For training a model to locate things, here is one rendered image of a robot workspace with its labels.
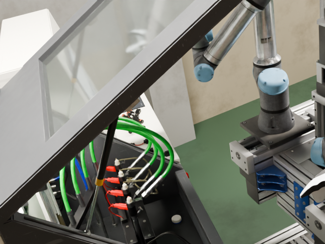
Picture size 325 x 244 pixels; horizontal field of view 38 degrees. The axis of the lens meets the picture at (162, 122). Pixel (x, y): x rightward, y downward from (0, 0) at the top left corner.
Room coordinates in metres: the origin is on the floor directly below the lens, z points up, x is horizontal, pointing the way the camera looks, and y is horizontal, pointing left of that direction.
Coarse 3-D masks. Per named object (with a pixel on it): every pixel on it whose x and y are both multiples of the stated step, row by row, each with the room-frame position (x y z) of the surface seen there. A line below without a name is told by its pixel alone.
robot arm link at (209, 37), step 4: (208, 32) 1.79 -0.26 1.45; (212, 32) 1.79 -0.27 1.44; (204, 36) 1.79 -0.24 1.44; (208, 36) 1.78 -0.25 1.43; (212, 36) 1.79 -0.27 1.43; (200, 40) 1.79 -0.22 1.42; (204, 40) 1.79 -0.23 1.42; (208, 40) 1.79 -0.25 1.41; (196, 44) 1.79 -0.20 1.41; (200, 44) 1.79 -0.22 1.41; (204, 44) 1.79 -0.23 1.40; (208, 44) 1.81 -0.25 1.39
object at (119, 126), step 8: (128, 128) 1.27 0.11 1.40; (136, 128) 1.27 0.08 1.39; (144, 128) 1.27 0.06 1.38; (160, 136) 1.28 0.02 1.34; (168, 144) 1.28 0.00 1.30; (64, 168) 1.23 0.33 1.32; (168, 168) 1.28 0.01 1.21; (64, 184) 1.23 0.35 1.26; (64, 192) 1.23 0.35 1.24; (64, 200) 1.23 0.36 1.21
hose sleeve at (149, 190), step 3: (159, 177) 1.28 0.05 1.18; (156, 180) 1.28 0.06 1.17; (159, 180) 1.27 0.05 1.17; (162, 180) 1.27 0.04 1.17; (153, 183) 1.27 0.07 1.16; (156, 183) 1.27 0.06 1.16; (159, 183) 1.27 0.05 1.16; (150, 186) 1.27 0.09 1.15; (153, 186) 1.27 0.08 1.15; (156, 186) 1.27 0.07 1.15; (147, 189) 1.27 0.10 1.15; (150, 189) 1.27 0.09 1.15; (153, 189) 1.27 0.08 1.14; (147, 192) 1.27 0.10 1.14; (150, 192) 1.27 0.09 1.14
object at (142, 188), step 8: (120, 128) 1.34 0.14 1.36; (144, 136) 1.35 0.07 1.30; (160, 152) 1.36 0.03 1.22; (72, 160) 1.32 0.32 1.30; (72, 168) 1.31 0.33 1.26; (160, 168) 1.36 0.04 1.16; (72, 176) 1.31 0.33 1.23; (152, 176) 1.36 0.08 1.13; (144, 184) 1.35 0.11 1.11; (80, 192) 1.32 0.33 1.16; (136, 192) 1.35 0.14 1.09; (80, 200) 1.31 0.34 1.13
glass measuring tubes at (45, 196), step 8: (48, 184) 1.35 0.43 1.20; (40, 192) 1.25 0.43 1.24; (48, 192) 1.28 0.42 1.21; (40, 200) 1.23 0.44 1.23; (48, 200) 1.24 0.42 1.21; (48, 208) 1.24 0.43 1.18; (56, 208) 1.31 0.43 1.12; (48, 216) 1.23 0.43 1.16; (56, 216) 1.25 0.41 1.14; (64, 224) 1.35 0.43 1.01
